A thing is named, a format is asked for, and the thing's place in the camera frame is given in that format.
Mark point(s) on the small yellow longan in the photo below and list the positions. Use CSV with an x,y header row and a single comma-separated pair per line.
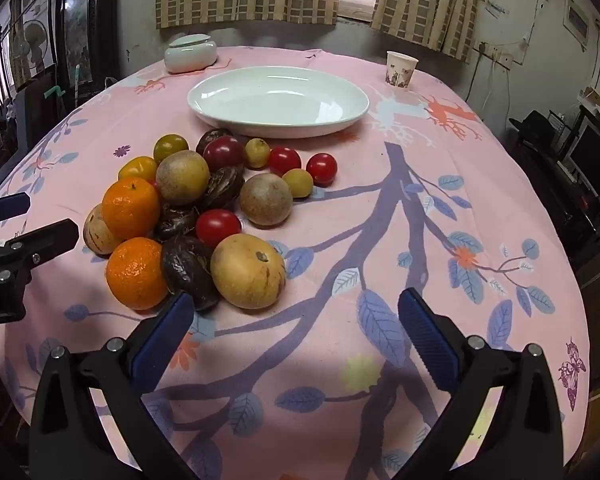
x,y
298,182
256,152

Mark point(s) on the dark wooden cabinet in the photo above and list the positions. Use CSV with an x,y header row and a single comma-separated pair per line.
x,y
75,25

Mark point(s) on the framed wall picture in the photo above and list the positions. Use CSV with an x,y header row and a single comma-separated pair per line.
x,y
576,20

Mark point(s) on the wall socket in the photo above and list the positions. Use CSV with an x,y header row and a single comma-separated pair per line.
x,y
495,54

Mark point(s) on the dark red tomato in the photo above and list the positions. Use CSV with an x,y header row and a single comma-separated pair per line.
x,y
224,154

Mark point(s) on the white oval plate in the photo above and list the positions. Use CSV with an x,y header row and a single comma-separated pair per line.
x,y
280,95

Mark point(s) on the electric fan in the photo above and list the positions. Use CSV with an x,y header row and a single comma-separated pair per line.
x,y
32,40

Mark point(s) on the red cherry tomato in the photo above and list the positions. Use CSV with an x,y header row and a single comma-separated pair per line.
x,y
153,183
284,161
217,227
321,168

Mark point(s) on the tangerine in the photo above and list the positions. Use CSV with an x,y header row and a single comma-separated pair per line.
x,y
130,207
135,272

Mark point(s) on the tan pepino melon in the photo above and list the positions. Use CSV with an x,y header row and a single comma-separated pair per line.
x,y
266,199
182,176

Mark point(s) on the printed paper cup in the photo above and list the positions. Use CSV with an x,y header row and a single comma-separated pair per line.
x,y
400,72

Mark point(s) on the white lidded ceramic jar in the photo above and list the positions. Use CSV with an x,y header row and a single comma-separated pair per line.
x,y
190,55

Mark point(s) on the dark brown water chestnut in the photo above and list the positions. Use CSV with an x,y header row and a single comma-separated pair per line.
x,y
223,187
211,136

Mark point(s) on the striped pepino melon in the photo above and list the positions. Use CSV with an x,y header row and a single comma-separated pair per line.
x,y
247,270
94,232

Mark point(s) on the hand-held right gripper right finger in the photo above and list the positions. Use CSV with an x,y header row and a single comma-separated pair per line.
x,y
427,340

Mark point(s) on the pink printed tablecloth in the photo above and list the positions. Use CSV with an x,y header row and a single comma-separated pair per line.
x,y
330,240

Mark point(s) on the yellow-green tomato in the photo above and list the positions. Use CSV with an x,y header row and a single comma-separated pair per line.
x,y
170,147

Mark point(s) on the black hat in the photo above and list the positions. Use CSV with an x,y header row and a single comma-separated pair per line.
x,y
532,125

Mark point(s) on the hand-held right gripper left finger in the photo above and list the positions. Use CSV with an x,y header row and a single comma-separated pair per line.
x,y
165,340

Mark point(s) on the computer monitor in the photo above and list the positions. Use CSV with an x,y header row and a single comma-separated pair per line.
x,y
595,157

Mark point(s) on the small dark chestnut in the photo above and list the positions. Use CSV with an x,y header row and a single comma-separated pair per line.
x,y
175,221

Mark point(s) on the orange-yellow tomato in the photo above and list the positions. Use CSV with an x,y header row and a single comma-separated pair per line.
x,y
137,167

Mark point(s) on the black computer desk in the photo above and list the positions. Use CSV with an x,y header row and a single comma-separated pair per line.
x,y
580,210

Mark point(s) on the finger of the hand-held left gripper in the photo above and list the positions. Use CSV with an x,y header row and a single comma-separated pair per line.
x,y
45,240
10,205

